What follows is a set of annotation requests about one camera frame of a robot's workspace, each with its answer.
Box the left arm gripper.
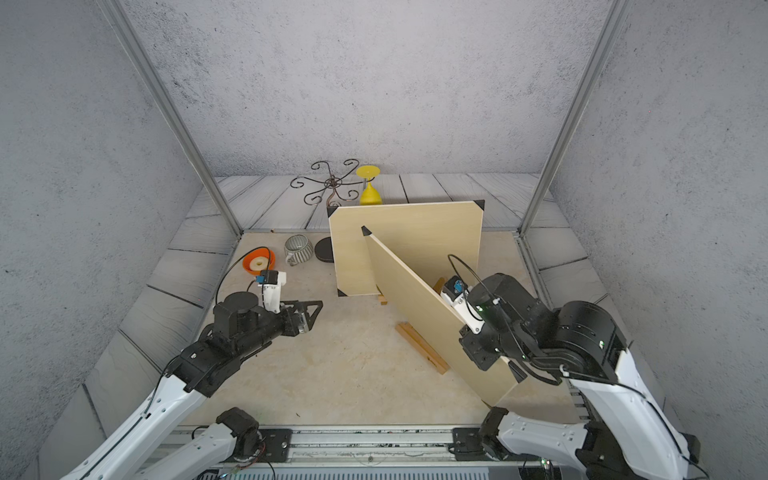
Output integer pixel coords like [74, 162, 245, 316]
[234, 298, 324, 361]

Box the light wooden board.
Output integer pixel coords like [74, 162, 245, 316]
[328, 200, 485, 297]
[361, 226, 518, 408]

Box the wooden easel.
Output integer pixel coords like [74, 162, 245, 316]
[395, 321, 450, 375]

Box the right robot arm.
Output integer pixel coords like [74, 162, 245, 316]
[441, 273, 709, 479]

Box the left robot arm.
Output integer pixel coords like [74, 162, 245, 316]
[67, 291, 323, 479]

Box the dark metal hanger stand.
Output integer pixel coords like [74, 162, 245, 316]
[289, 158, 364, 264]

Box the striped ceramic mug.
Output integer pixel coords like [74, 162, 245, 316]
[284, 234, 314, 267]

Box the white toy donut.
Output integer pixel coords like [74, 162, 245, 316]
[250, 256, 270, 271]

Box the orange plastic bowl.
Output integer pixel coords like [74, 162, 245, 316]
[241, 246, 276, 277]

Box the yellow plastic wine glass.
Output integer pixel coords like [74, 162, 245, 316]
[356, 165, 383, 206]

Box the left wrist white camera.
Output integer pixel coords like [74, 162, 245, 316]
[256, 270, 287, 314]

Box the wrist white camera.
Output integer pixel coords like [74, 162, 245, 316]
[256, 270, 287, 314]
[440, 275, 484, 334]

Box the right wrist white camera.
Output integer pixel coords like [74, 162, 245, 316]
[440, 275, 484, 334]

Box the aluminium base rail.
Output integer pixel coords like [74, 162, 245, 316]
[161, 424, 637, 480]

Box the right metal frame post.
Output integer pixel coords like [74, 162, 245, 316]
[518, 0, 632, 238]

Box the metal frame post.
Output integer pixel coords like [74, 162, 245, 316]
[518, 0, 632, 238]
[98, 0, 244, 239]

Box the left metal frame post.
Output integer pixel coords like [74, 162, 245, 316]
[98, 0, 244, 239]

